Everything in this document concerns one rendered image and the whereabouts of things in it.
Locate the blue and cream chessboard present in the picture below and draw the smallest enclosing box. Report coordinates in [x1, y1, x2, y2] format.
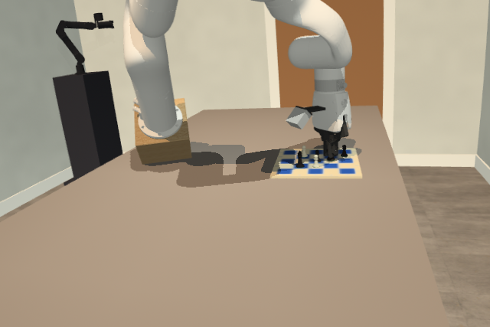
[270, 148, 362, 178]

